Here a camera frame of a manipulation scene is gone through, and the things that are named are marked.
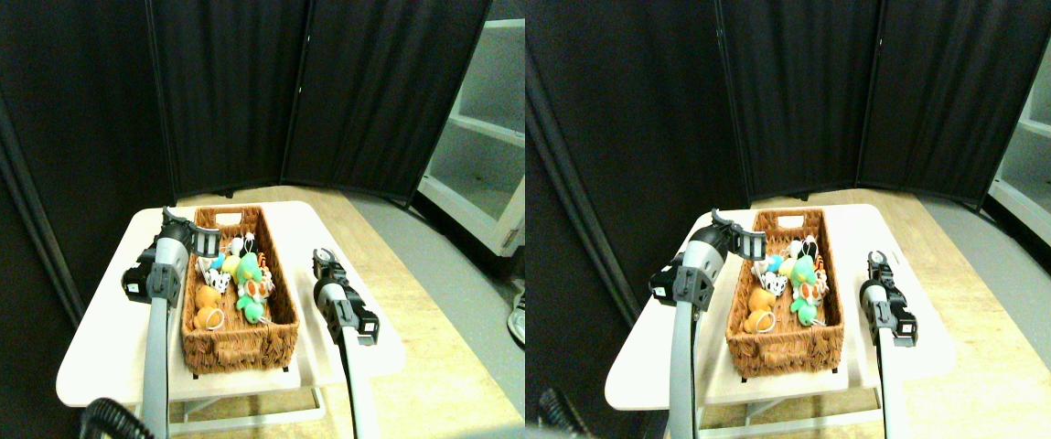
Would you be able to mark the brown wicker basket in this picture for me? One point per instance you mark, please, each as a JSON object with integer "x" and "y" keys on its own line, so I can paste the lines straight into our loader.
{"x": 246, "y": 352}
{"x": 795, "y": 355}

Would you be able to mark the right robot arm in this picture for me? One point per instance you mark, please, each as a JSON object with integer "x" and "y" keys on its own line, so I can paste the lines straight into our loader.
{"x": 887, "y": 393}
{"x": 353, "y": 393}

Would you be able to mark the pale green toy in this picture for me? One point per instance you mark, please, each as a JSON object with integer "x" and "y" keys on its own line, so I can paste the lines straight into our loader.
{"x": 249, "y": 268}
{"x": 802, "y": 271}

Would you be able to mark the yellow toy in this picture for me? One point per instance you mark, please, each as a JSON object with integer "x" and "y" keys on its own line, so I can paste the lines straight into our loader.
{"x": 230, "y": 265}
{"x": 787, "y": 268}

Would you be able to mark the low white table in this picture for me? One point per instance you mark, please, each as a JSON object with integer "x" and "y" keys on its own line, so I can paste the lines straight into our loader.
{"x": 644, "y": 361}
{"x": 104, "y": 357}

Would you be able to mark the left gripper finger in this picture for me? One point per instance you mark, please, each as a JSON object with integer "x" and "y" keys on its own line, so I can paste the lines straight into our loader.
{"x": 205, "y": 243}
{"x": 175, "y": 215}
{"x": 753, "y": 245}
{"x": 723, "y": 218}

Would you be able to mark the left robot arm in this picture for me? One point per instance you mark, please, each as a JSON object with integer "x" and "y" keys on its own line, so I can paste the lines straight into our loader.
{"x": 156, "y": 366}
{"x": 682, "y": 366}

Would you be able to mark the orange white toy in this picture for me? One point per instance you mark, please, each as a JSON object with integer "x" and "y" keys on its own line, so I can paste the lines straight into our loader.
{"x": 809, "y": 293}
{"x": 255, "y": 291}

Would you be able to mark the white black-spotted toy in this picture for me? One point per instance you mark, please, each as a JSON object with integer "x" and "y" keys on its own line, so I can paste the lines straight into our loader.
{"x": 218, "y": 283}
{"x": 770, "y": 283}

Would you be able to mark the tan orange toy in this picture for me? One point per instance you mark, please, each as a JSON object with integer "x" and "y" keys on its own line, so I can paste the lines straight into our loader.
{"x": 208, "y": 306}
{"x": 760, "y": 311}

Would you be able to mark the black white toy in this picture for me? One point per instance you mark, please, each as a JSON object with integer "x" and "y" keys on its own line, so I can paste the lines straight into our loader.
{"x": 800, "y": 245}
{"x": 247, "y": 242}

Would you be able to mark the person's legs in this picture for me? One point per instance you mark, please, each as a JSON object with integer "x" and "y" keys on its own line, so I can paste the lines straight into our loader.
{"x": 518, "y": 322}

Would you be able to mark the grey curtain stand pole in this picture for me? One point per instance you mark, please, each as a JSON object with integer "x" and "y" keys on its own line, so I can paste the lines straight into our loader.
{"x": 580, "y": 197}
{"x": 20, "y": 163}

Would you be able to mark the blue toy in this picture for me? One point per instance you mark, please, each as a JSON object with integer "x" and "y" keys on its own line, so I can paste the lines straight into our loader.
{"x": 774, "y": 265}
{"x": 217, "y": 262}

